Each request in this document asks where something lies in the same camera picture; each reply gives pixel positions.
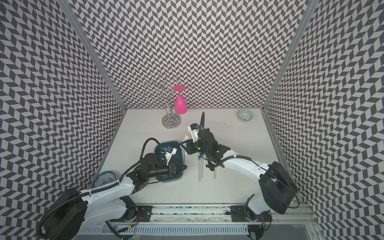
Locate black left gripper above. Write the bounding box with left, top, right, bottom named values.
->
left=147, top=160, right=187, bottom=179

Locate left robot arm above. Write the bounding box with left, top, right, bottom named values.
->
left=36, top=154, right=187, bottom=240

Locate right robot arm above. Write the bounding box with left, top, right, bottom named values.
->
left=182, top=125, right=298, bottom=219

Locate teal plastic water tub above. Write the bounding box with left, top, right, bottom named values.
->
left=155, top=141, right=185, bottom=183

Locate chrome glass rack stand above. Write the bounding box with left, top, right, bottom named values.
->
left=144, top=73, right=182, bottom=130

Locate pink plastic wine glass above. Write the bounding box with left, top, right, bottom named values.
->
left=173, top=85, right=188, bottom=115

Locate patterned ceramic bowl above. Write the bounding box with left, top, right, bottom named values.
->
left=237, top=109, right=254, bottom=122

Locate blue patterned plate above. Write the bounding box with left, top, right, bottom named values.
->
left=92, top=171, right=116, bottom=188

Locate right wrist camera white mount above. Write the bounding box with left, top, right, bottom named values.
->
left=188, top=123, right=200, bottom=143

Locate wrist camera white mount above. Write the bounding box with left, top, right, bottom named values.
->
left=163, top=146, right=177, bottom=165
left=188, top=123, right=200, bottom=143

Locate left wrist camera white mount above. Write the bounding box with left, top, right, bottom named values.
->
left=163, top=146, right=177, bottom=165

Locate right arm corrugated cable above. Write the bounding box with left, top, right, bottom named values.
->
left=199, top=111, right=206, bottom=142

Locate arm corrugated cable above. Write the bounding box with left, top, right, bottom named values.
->
left=140, top=137, right=164, bottom=163
left=199, top=111, right=206, bottom=142

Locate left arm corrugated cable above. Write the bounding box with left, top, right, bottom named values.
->
left=140, top=137, right=164, bottom=163

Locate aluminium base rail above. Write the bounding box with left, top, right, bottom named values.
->
left=110, top=203, right=313, bottom=226

